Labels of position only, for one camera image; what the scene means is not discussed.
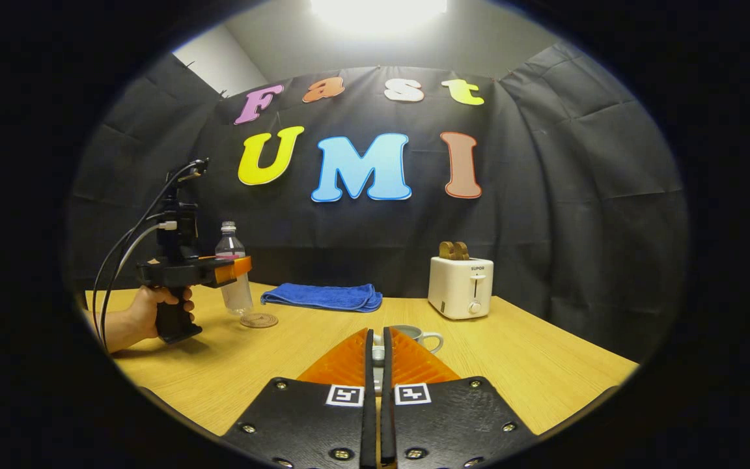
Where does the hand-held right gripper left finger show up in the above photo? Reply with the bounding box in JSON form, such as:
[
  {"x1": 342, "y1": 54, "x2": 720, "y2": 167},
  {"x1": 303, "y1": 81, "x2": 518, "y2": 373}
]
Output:
[{"x1": 219, "y1": 328, "x2": 377, "y2": 469}]

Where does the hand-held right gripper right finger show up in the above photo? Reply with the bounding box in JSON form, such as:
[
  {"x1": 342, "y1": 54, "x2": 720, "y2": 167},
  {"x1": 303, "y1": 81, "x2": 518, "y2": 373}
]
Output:
[{"x1": 380, "y1": 326, "x2": 538, "y2": 469}]

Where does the clear plastic water bottle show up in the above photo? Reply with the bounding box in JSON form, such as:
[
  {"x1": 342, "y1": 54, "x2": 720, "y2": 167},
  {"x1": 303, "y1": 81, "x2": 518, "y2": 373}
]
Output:
[{"x1": 215, "y1": 221, "x2": 254, "y2": 317}]

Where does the white blue-flowered teacup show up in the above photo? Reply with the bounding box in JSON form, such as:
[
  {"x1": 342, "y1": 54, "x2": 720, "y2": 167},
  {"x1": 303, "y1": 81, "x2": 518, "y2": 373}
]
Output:
[{"x1": 391, "y1": 324, "x2": 444, "y2": 356}]

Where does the blue folded towel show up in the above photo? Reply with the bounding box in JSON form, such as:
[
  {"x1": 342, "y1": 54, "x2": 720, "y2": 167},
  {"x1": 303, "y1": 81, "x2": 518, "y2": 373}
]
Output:
[{"x1": 260, "y1": 282, "x2": 383, "y2": 313}]

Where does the white toaster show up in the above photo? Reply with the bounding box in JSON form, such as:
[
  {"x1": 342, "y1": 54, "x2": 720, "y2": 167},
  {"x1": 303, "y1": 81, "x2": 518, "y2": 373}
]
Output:
[{"x1": 428, "y1": 256, "x2": 494, "y2": 320}]

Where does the black backdrop cloth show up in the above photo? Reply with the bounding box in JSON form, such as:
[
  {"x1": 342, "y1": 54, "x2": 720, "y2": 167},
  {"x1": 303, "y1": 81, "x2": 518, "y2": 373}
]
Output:
[{"x1": 66, "y1": 42, "x2": 688, "y2": 362}]

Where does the ceiling light panel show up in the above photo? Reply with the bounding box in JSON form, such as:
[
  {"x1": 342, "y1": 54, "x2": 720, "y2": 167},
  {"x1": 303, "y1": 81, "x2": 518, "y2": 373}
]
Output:
[{"x1": 310, "y1": 0, "x2": 449, "y2": 27}]

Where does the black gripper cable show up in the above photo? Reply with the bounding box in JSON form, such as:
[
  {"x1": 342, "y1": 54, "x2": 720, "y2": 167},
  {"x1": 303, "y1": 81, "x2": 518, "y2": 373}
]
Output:
[{"x1": 92, "y1": 160, "x2": 206, "y2": 346}]

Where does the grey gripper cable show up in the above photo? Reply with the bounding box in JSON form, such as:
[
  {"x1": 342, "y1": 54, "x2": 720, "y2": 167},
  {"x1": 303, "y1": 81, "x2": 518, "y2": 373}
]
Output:
[{"x1": 100, "y1": 221, "x2": 178, "y2": 347}]

